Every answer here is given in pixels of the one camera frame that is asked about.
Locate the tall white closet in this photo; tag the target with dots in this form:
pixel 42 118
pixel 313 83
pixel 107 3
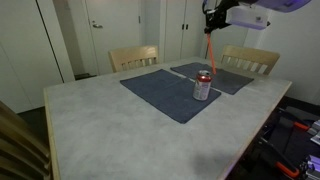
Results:
pixel 23 50

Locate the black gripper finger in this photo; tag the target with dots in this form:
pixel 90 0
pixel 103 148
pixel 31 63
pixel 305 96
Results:
pixel 209 16
pixel 213 28

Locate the dark blue cloth placemat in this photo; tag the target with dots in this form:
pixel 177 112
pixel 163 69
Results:
pixel 163 96
pixel 230 81

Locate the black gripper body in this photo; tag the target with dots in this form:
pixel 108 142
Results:
pixel 224 10

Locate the aluminium extrusion rail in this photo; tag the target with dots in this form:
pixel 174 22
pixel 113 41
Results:
pixel 313 166

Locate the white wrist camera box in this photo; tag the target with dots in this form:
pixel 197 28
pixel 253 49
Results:
pixel 246 16

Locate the red and silver soda can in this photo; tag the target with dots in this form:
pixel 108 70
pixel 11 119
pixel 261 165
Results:
pixel 202 86

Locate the red plastic straw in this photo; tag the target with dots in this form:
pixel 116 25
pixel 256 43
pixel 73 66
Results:
pixel 211 53

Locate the light wooden slatted chair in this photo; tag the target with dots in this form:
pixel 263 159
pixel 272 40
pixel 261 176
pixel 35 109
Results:
pixel 133 56
pixel 20 146
pixel 250 55

